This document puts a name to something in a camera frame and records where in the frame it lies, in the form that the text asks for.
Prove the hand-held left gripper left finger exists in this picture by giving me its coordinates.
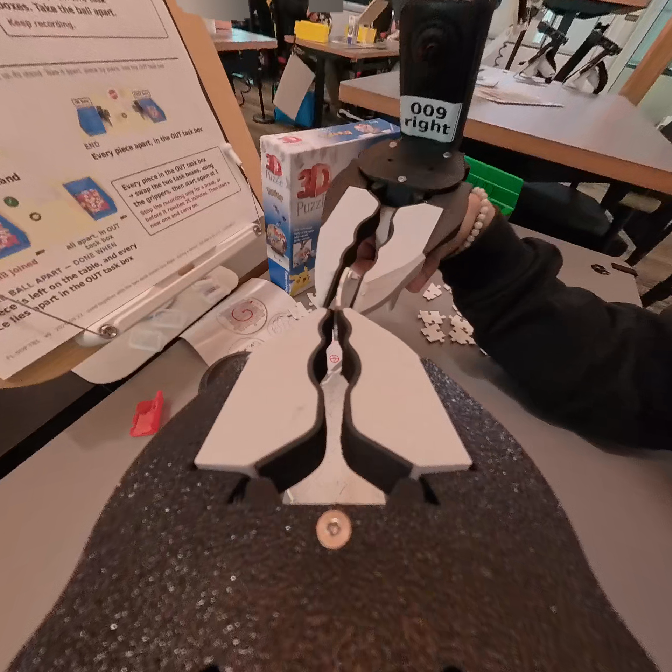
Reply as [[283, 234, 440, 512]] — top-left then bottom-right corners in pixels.
[[194, 309, 337, 493]]

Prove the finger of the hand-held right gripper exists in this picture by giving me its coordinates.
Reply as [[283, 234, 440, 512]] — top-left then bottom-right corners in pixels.
[[354, 204, 446, 316], [316, 185, 381, 309]]

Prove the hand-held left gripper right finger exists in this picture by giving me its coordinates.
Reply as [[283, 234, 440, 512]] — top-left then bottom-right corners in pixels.
[[338, 309, 474, 495]]

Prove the pile of puzzle pieces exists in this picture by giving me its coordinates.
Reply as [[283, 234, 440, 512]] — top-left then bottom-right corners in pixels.
[[286, 281, 478, 347]]

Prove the white instruction leaflet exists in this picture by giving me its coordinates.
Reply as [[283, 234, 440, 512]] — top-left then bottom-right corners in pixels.
[[181, 268, 389, 506]]

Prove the person's right forearm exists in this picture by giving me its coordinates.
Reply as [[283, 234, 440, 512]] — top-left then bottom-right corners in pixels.
[[438, 210, 672, 452]]

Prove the blue puzzle box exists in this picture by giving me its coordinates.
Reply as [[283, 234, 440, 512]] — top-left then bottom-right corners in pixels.
[[260, 118, 402, 297]]

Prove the black ball stand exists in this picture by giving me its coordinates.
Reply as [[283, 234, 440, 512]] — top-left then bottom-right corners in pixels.
[[201, 351, 252, 384]]

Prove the person's right hand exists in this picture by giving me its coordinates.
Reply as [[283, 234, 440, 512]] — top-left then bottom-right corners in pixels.
[[405, 239, 463, 294]]

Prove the wooden background table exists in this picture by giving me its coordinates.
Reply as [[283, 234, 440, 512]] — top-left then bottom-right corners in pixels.
[[212, 26, 279, 53], [283, 34, 402, 61]]

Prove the paper sheet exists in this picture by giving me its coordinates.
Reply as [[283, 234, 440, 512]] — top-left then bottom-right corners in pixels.
[[475, 86, 565, 108]]

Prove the green storage bin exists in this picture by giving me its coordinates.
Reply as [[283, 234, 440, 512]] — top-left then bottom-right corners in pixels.
[[464, 156, 525, 216]]

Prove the idle black white gripper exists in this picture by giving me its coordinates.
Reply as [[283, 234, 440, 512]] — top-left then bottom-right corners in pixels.
[[517, 21, 573, 85], [556, 26, 623, 95]]

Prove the red plastic clip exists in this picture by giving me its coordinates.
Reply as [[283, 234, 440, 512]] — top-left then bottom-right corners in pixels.
[[130, 390, 165, 438]]

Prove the large wooden table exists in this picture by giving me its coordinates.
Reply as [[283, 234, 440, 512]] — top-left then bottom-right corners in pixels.
[[338, 65, 672, 196]]

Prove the grey rounded board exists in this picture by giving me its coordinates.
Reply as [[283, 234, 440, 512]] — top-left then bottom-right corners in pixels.
[[273, 52, 316, 127]]

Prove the white clamp bar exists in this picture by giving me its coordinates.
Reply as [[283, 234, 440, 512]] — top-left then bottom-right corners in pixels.
[[76, 228, 263, 347]]

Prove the black office chair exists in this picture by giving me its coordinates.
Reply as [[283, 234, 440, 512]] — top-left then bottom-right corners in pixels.
[[512, 184, 631, 253]]

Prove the wooden sheet holder board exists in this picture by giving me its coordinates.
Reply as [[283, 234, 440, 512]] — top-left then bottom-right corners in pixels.
[[0, 0, 266, 390]]

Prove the white bead bracelet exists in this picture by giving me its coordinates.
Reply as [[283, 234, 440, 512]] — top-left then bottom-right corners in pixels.
[[462, 186, 497, 250]]

